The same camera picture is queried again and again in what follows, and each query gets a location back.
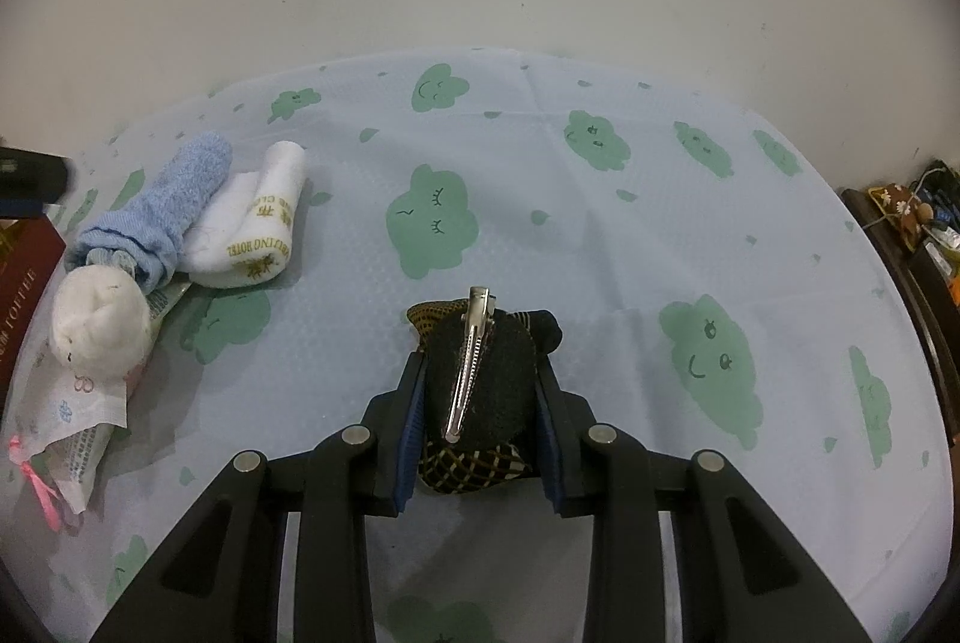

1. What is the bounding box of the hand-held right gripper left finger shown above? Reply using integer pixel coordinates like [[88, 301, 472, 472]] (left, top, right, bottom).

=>
[[90, 350, 428, 643]]

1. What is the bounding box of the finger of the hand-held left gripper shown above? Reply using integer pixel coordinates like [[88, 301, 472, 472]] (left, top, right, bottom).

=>
[[0, 146, 74, 217]]

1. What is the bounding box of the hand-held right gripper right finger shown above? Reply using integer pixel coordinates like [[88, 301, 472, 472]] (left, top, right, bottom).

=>
[[531, 354, 875, 643]]

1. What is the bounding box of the black hair clip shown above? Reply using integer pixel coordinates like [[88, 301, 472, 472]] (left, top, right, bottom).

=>
[[407, 287, 563, 494]]

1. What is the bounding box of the red tin box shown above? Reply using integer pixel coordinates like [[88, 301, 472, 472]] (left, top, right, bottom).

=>
[[0, 219, 67, 389]]

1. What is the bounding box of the white plush ball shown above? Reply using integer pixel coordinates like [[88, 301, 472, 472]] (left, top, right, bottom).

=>
[[49, 264, 153, 381]]

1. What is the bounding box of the blue rolled towel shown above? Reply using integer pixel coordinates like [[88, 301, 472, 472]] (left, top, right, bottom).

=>
[[67, 133, 233, 293]]

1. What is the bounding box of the teal packet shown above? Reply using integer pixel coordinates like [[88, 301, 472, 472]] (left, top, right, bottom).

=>
[[146, 279, 197, 344]]

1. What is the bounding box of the green cloud print tablecloth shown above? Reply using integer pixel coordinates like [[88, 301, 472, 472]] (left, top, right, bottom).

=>
[[0, 47, 953, 643]]

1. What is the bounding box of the white rolled towel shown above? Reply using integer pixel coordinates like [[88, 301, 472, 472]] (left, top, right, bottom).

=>
[[184, 140, 308, 290]]

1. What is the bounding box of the floral pouch with pink ribbon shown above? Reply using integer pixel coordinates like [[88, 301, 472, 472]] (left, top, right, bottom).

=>
[[9, 354, 132, 531]]

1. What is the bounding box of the dark wooden cabinet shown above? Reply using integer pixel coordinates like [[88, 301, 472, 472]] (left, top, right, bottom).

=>
[[838, 185, 960, 434]]

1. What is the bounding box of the brown daisy print pouch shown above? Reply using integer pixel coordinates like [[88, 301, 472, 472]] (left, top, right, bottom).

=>
[[868, 182, 937, 239]]

